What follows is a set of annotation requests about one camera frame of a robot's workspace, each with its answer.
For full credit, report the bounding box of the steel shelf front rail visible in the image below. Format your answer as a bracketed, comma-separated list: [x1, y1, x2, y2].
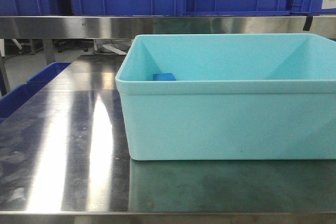
[1, 15, 335, 39]

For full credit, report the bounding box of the blue bin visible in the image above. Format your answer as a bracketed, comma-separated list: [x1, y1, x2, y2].
[1, 84, 39, 119]
[26, 62, 71, 84]

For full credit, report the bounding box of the small blue cube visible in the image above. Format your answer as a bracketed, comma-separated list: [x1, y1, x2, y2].
[153, 72, 176, 81]

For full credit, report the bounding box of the light teal plastic bin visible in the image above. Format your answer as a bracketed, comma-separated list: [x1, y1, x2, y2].
[116, 34, 335, 161]

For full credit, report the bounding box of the blue bin lower left near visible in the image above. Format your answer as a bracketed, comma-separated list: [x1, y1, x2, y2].
[1, 84, 39, 119]

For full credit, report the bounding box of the black strap on rail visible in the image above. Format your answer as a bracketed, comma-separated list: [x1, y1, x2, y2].
[302, 15, 313, 31]

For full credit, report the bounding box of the blue bin lower left far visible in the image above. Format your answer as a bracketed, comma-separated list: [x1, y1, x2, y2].
[26, 62, 71, 84]

